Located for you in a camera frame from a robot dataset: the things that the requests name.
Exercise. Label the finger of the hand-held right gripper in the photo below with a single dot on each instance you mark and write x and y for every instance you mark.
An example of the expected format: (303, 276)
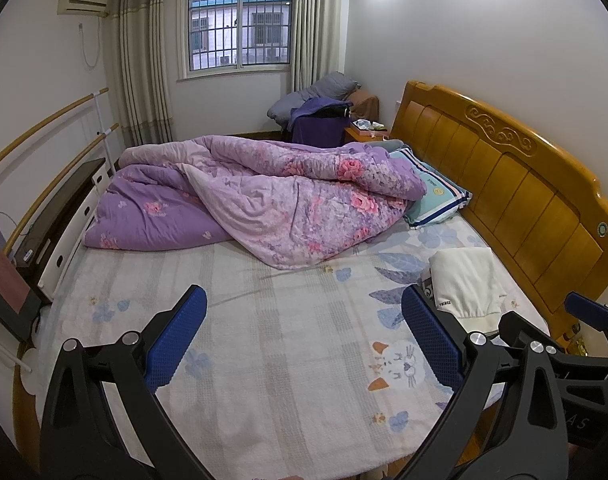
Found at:
(588, 310)
(514, 327)

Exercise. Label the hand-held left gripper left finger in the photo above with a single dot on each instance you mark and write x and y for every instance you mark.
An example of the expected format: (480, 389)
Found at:
(176, 340)

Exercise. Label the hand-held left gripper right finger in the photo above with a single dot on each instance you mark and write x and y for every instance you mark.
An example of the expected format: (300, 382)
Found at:
(433, 340)

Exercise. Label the white knit sweater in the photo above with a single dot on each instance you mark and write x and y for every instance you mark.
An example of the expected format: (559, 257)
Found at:
(463, 275)

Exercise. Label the grey folded garment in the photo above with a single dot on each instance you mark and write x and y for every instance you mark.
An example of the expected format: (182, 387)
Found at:
(424, 287)

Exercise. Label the printed bed sheet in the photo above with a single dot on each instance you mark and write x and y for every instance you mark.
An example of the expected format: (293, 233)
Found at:
(284, 360)

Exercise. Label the white drawer cabinet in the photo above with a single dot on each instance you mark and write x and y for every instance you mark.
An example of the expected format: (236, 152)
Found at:
(59, 265)

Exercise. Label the wooden headboard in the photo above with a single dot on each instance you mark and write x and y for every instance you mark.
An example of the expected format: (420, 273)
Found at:
(508, 185)

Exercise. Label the teal striped pillow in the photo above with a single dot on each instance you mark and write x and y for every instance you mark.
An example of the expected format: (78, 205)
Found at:
(433, 195)

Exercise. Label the purple floral quilt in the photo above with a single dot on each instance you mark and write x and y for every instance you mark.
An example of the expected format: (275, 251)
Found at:
(259, 200)

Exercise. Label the reddish brown wooden desk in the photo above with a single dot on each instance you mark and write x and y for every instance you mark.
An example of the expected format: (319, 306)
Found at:
(4, 280)

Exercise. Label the wooden nightstand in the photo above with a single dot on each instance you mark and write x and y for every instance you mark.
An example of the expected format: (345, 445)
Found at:
(356, 136)

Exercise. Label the purple cloth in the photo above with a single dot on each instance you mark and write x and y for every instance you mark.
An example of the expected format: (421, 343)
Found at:
(319, 125)

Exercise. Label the brown armchair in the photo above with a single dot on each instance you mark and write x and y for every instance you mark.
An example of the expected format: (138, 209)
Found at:
(367, 105)

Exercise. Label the grey folded bedding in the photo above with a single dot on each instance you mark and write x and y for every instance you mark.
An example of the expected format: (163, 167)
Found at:
(329, 87)

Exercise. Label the beige striped curtain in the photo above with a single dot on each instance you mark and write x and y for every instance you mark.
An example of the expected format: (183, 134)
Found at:
(316, 25)
(139, 60)

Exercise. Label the barred window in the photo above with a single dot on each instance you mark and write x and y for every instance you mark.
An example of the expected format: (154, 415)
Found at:
(239, 25)

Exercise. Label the wooden wall rail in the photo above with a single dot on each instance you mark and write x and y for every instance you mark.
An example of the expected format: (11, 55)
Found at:
(44, 122)
(49, 187)

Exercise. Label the wall air conditioner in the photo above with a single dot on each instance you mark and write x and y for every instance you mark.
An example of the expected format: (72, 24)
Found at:
(81, 2)

